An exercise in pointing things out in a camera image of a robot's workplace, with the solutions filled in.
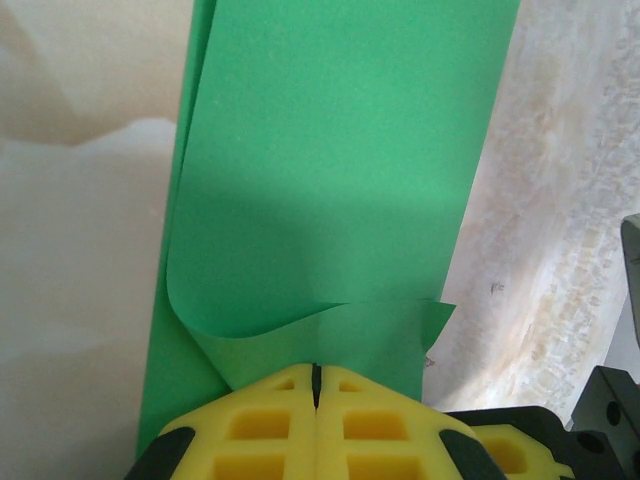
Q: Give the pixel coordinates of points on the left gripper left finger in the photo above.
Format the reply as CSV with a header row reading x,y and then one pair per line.
x,y
302,425

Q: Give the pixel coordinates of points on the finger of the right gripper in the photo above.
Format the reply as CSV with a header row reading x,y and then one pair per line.
x,y
540,455

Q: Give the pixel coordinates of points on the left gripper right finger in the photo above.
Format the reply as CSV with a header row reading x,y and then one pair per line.
x,y
327,425

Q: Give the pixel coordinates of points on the green paper sheet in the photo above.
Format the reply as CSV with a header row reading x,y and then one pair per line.
x,y
325,150

